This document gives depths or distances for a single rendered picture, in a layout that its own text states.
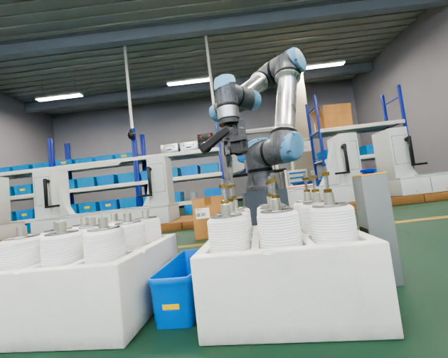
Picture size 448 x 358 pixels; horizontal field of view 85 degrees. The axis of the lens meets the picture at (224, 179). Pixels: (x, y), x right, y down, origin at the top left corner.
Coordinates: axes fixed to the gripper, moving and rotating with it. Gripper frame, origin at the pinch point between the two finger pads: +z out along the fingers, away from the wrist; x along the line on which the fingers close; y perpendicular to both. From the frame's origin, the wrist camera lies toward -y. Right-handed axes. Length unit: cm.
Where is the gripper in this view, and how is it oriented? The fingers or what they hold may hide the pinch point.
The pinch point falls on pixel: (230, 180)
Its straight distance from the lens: 82.1
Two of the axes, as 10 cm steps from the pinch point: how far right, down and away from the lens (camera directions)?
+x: 0.1, 0.6, 10.0
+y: 9.9, -1.1, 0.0
